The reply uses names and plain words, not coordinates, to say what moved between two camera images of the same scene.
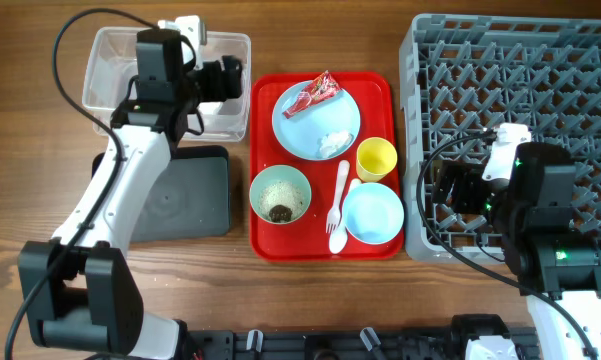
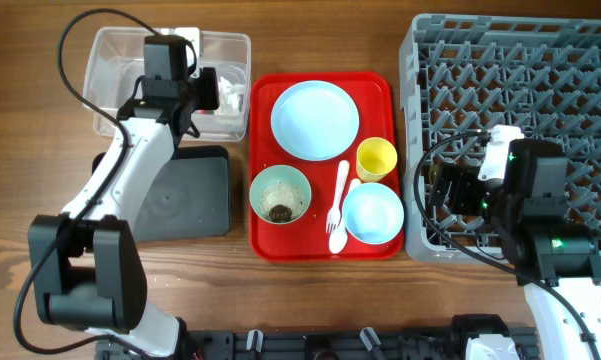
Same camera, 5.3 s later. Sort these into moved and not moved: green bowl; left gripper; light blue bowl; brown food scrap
Moved: left gripper
Not moved: green bowl; light blue bowl; brown food scrap
